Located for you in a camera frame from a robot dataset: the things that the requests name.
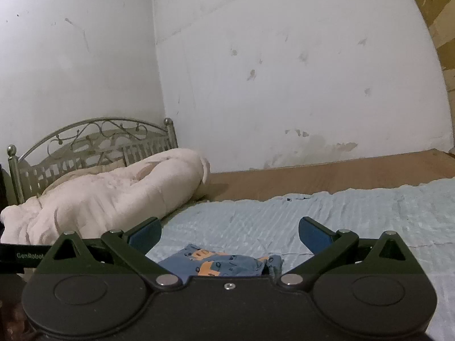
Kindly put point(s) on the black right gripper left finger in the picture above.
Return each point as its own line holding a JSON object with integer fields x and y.
{"x": 115, "y": 252}

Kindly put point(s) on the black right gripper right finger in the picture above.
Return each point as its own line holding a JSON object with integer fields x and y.
{"x": 331, "y": 250}

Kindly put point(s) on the blue orange patterned pants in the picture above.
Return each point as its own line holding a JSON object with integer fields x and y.
{"x": 195, "y": 261}

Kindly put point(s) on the pink rolled comforter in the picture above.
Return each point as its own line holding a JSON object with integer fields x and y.
{"x": 95, "y": 200}

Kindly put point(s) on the light blue bed sheet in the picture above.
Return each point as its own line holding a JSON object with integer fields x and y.
{"x": 422, "y": 215}

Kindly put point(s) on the grey metal headboard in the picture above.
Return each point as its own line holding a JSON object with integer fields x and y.
{"x": 84, "y": 144}

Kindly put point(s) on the wooden wardrobe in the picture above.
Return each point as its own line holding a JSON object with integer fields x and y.
{"x": 425, "y": 105}

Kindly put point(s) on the brown wooden bed frame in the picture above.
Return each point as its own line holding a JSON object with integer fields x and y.
{"x": 387, "y": 172}

